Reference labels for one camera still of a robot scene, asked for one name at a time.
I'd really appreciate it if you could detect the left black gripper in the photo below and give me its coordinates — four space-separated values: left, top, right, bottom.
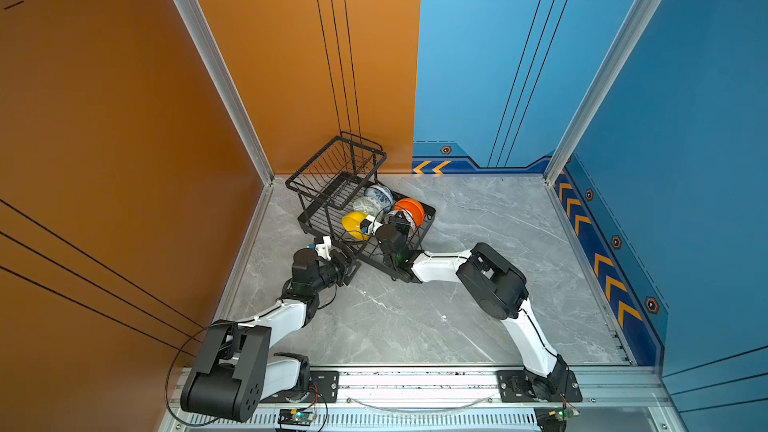
309 241 365 298

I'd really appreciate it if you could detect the orange plastic bowl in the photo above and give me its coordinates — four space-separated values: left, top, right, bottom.
395 198 426 228

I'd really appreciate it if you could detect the yellow plastic bowl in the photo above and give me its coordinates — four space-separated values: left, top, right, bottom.
341 211 369 241

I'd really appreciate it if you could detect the green patterned white bowl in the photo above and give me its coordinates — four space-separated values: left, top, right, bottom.
352 195 384 217

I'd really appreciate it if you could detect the blue floral white bowl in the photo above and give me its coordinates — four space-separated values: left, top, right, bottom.
364 184 396 208

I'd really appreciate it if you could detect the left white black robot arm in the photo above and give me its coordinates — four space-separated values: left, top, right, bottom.
180 245 357 422

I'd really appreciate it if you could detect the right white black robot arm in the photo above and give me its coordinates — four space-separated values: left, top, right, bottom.
375 225 570 401

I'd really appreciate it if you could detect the left green circuit board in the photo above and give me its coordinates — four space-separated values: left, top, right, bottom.
277 409 319 431

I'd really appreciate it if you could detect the green circuit board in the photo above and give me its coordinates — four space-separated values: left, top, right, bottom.
277 409 319 431
548 404 581 422

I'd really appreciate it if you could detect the right green circuit board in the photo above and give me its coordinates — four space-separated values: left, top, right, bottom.
548 404 581 422

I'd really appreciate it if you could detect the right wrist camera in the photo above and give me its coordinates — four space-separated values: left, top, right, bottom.
359 215 385 240

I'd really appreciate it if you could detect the black wire dish rack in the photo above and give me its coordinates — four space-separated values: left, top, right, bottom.
286 131 436 283

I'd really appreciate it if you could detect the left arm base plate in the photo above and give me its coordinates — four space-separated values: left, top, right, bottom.
263 369 340 404

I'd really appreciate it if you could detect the aluminium front rail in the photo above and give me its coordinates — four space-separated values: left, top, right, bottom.
159 365 686 431

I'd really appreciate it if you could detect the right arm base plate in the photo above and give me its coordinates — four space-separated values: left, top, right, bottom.
496 369 583 404

